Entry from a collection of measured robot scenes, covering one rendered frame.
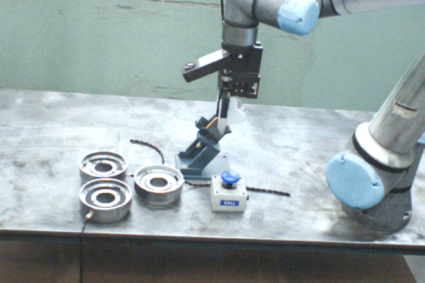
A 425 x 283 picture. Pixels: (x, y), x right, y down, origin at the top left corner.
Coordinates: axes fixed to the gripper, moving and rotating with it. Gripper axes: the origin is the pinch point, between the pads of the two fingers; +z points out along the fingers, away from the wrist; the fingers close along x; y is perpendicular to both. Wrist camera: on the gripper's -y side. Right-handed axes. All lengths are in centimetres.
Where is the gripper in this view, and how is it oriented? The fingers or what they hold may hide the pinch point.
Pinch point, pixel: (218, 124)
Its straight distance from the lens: 129.4
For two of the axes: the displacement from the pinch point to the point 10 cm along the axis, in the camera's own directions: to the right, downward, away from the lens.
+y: 9.9, 0.5, 1.3
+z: -1.0, 8.7, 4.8
